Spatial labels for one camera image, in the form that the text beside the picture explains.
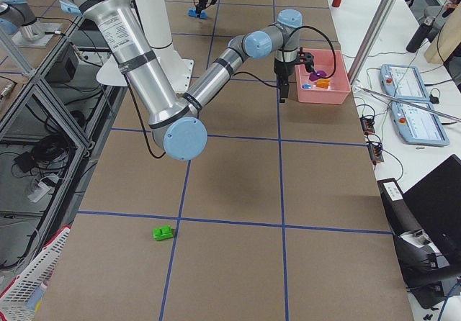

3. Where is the white plastic basket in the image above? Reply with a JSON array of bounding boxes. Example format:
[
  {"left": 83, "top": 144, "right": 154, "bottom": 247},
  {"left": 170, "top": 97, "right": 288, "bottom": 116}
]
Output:
[{"left": 1, "top": 225, "right": 71, "bottom": 320}]

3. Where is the long blue four-stud block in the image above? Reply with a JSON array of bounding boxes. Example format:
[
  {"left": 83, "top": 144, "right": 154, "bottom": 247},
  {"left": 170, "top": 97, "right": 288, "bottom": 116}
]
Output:
[{"left": 188, "top": 8, "right": 208, "bottom": 19}]

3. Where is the orange terminal connector block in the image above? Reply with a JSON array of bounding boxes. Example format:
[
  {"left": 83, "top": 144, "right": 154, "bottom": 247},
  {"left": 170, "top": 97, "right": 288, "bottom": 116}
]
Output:
[{"left": 359, "top": 114, "right": 376, "bottom": 135}]

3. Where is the black laptop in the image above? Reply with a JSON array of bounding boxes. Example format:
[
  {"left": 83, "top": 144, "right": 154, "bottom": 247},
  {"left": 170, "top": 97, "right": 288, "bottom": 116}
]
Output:
[{"left": 381, "top": 154, "right": 460, "bottom": 270}]

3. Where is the green toy block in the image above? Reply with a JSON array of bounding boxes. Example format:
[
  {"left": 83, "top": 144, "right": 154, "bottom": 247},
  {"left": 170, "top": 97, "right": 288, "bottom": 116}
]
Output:
[{"left": 152, "top": 225, "right": 174, "bottom": 241}]

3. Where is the teach pendant with red button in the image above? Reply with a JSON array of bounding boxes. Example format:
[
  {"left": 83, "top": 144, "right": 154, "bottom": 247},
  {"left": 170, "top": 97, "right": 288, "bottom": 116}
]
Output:
[{"left": 380, "top": 64, "right": 429, "bottom": 101}]

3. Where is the purple block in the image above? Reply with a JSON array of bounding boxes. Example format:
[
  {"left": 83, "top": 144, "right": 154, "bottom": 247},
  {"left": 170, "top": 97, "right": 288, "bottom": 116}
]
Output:
[{"left": 309, "top": 70, "right": 328, "bottom": 82}]

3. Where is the aluminium frame profile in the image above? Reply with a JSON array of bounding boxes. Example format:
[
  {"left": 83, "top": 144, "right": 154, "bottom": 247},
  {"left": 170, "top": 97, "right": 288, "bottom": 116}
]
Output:
[{"left": 348, "top": 0, "right": 396, "bottom": 85}]

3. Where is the black water bottle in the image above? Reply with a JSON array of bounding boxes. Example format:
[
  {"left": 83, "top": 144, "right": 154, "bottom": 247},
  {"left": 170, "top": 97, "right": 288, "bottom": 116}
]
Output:
[{"left": 406, "top": 16, "right": 436, "bottom": 53}]

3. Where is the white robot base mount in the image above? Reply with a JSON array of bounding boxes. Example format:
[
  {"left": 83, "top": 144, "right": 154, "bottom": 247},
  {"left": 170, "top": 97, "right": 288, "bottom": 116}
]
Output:
[{"left": 97, "top": 0, "right": 195, "bottom": 95}]

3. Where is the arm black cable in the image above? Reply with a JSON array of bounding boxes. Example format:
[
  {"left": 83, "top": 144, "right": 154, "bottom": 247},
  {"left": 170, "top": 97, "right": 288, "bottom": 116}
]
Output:
[{"left": 295, "top": 24, "right": 343, "bottom": 81}]

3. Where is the pink plastic box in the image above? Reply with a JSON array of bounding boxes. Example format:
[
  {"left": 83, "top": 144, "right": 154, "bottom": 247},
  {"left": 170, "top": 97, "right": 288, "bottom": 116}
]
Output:
[{"left": 295, "top": 49, "right": 351, "bottom": 104}]

